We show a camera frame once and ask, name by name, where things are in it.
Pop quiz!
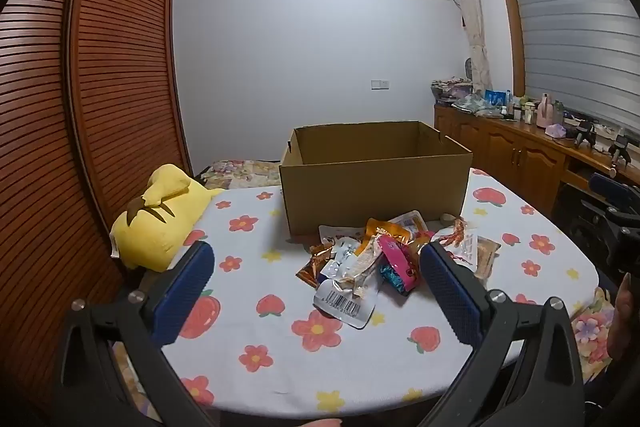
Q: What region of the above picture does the small black tripod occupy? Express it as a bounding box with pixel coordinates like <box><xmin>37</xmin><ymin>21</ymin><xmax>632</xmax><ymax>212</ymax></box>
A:
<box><xmin>575</xmin><ymin>119</ymin><xmax>599</xmax><ymax>148</ymax></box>
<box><xmin>609</xmin><ymin>134</ymin><xmax>632</xmax><ymax>166</ymax></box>

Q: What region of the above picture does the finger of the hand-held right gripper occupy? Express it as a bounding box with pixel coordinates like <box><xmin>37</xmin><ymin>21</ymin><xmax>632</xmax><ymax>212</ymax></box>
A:
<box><xmin>589</xmin><ymin>173</ymin><xmax>640</xmax><ymax>206</ymax></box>

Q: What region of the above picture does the black chair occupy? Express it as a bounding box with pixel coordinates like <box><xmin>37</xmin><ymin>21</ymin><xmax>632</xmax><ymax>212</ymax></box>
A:
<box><xmin>552</xmin><ymin>179</ymin><xmax>608</xmax><ymax>259</ymax></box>

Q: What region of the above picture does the yellow plush toy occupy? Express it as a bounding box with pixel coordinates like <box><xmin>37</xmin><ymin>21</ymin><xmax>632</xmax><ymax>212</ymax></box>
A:
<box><xmin>109</xmin><ymin>164</ymin><xmax>226</xmax><ymax>272</ymax></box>

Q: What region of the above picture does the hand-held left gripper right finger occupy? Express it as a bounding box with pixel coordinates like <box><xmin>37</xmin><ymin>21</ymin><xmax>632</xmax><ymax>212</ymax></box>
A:
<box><xmin>415</xmin><ymin>241</ymin><xmax>587</xmax><ymax>427</ymax></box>

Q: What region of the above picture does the cardboard box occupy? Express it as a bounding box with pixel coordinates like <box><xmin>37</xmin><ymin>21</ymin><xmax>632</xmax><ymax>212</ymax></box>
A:
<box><xmin>278</xmin><ymin>121</ymin><xmax>474</xmax><ymax>238</ymax></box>

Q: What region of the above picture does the brown louvred wooden wardrobe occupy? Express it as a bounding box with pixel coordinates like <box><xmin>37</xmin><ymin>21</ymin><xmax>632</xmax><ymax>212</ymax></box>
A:
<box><xmin>0</xmin><ymin>0</ymin><xmax>193</xmax><ymax>408</ymax></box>

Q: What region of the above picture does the person's right hand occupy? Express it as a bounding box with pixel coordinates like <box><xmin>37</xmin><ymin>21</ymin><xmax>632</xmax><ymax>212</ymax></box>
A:
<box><xmin>607</xmin><ymin>274</ymin><xmax>640</xmax><ymax>359</ymax></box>

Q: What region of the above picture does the patterned bedding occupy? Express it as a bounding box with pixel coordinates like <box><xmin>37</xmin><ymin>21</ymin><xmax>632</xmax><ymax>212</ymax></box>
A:
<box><xmin>195</xmin><ymin>159</ymin><xmax>283</xmax><ymax>190</ymax></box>

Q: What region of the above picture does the wooden sideboard cabinet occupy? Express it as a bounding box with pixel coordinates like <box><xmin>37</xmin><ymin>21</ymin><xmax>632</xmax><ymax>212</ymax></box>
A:
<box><xmin>434</xmin><ymin>102</ymin><xmax>640</xmax><ymax>218</ymax></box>

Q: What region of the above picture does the pile of snack packets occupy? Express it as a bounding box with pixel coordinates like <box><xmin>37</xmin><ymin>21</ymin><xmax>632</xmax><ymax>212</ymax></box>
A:
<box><xmin>295</xmin><ymin>211</ymin><xmax>502</xmax><ymax>331</ymax></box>

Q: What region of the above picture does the wooden window frame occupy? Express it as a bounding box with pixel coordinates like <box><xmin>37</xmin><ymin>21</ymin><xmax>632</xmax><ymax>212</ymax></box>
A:
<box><xmin>490</xmin><ymin>0</ymin><xmax>527</xmax><ymax>98</ymax></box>

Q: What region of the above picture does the pale patterned curtain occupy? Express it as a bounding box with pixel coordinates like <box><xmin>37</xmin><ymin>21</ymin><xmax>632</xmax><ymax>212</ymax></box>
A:
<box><xmin>444</xmin><ymin>0</ymin><xmax>493</xmax><ymax>92</ymax></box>

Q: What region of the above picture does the floral quilt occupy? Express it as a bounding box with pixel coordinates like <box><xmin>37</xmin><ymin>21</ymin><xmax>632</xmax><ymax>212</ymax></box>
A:
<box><xmin>570</xmin><ymin>287</ymin><xmax>614</xmax><ymax>383</ymax></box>

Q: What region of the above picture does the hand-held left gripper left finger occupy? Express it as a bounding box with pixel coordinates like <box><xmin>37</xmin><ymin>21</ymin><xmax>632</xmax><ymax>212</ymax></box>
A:
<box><xmin>51</xmin><ymin>241</ymin><xmax>216</xmax><ymax>427</ymax></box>

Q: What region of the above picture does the heap of clutter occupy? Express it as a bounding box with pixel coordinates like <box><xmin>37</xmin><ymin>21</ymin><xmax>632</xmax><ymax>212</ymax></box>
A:
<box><xmin>431</xmin><ymin>77</ymin><xmax>474</xmax><ymax>102</ymax></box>

